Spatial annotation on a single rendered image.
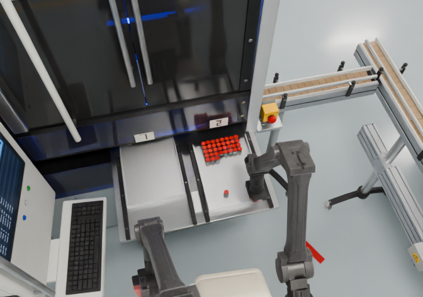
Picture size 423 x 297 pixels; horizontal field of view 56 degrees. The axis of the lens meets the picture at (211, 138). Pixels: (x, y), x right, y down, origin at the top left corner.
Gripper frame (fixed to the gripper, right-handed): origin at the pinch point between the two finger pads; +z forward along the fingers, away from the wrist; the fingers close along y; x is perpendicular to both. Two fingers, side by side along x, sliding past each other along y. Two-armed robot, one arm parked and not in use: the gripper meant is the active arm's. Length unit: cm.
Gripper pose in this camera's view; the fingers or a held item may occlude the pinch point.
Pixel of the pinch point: (255, 201)
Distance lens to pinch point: 176.8
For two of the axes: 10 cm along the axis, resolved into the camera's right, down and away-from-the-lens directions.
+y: -2.3, -7.1, 6.7
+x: -9.7, 2.1, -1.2
